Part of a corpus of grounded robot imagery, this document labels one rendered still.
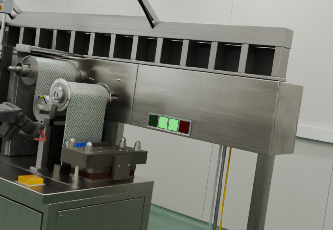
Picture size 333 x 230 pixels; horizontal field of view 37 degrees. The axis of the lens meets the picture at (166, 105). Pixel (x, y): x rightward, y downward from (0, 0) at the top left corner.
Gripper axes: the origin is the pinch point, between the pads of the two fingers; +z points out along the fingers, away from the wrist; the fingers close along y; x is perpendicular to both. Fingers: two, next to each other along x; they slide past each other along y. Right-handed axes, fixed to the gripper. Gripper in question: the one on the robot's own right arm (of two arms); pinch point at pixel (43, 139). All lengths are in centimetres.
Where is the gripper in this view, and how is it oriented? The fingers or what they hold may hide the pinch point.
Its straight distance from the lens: 222.6
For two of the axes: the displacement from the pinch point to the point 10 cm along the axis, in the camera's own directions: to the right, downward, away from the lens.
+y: 7.9, 1.4, -6.0
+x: 4.3, -8.2, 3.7
